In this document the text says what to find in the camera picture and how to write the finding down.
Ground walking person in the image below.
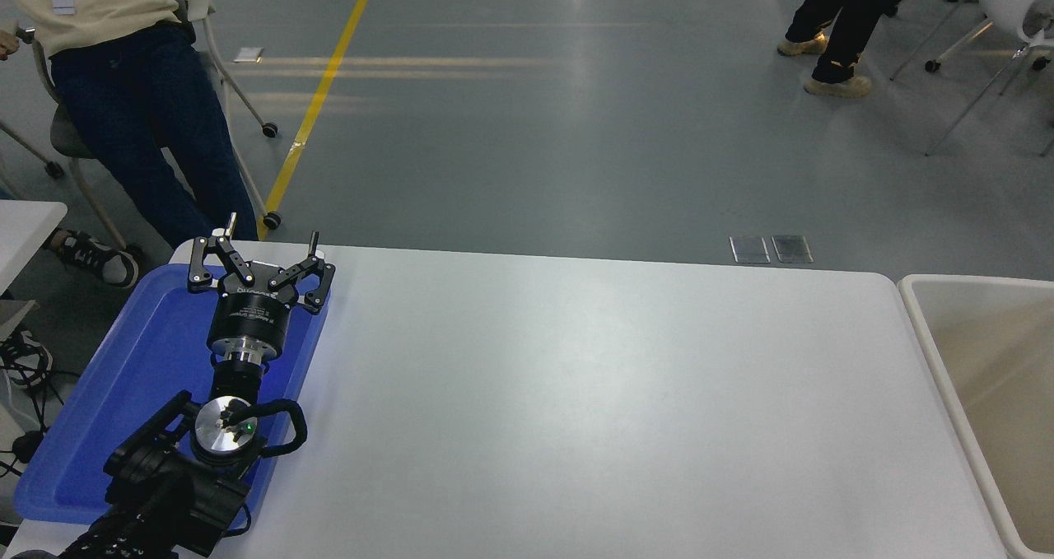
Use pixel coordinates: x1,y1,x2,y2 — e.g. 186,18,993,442
777,0,925,99

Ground person with black-white sneakers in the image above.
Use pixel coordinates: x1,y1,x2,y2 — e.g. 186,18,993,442
0,228,141,389

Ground small white side table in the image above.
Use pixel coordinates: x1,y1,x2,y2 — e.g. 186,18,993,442
0,199,68,342

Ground white chair with metal legs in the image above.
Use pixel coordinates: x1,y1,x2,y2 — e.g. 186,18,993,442
924,0,1054,158

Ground grey chair with castors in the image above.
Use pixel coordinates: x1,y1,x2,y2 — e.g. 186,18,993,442
0,0,282,251

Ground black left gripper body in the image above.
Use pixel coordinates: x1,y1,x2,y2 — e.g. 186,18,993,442
206,259,291,355

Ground black floor cables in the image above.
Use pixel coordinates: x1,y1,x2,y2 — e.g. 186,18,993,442
0,353,67,482

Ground large pale bin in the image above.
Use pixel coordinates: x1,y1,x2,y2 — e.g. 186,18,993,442
896,273,1054,559

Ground seated person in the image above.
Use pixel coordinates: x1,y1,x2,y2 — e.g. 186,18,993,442
0,0,260,251

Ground metal floor socket plate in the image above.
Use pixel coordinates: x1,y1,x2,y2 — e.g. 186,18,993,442
772,234,814,264
730,235,772,264

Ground blue plastic tray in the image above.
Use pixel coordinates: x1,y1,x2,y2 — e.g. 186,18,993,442
12,263,332,537

